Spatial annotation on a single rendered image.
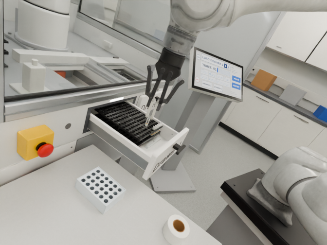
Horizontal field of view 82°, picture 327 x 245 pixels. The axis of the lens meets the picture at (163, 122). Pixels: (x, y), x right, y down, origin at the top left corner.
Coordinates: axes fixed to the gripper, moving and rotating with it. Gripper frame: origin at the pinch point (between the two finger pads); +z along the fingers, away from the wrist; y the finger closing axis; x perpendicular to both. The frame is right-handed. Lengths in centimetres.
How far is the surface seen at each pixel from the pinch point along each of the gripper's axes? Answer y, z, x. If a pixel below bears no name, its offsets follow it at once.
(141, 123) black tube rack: -2.6, 10.7, 6.3
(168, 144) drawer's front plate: 10.0, 7.7, -5.3
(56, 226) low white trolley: -8.9, 24.5, -33.7
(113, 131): -9.3, 11.3, -6.2
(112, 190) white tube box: -0.8, 21.9, -19.9
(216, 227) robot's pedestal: 49, 46, 5
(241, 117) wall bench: 131, 64, 265
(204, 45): 15, -21, 177
